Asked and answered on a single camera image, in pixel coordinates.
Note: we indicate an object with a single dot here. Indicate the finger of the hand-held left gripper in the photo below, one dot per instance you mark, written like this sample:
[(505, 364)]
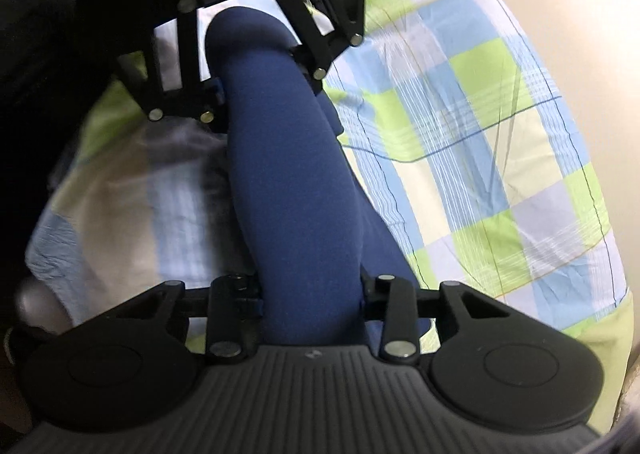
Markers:
[(190, 99), (312, 52)]

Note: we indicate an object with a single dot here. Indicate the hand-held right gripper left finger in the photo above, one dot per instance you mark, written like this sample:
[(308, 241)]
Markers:
[(245, 306)]

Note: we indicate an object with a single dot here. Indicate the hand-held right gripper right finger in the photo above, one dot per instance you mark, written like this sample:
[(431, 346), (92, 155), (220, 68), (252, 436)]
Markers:
[(375, 299)]

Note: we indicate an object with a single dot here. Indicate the navy blue pants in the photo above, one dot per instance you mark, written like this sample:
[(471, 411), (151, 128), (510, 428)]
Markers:
[(290, 184)]

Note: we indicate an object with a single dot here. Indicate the dark cloth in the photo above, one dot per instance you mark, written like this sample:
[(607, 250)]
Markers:
[(35, 109)]

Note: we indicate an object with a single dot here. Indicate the checked bed sheet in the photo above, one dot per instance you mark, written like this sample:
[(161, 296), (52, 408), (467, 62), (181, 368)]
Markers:
[(475, 159)]

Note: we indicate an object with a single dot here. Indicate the grey round object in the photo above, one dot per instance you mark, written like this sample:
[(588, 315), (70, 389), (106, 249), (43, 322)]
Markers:
[(32, 306)]

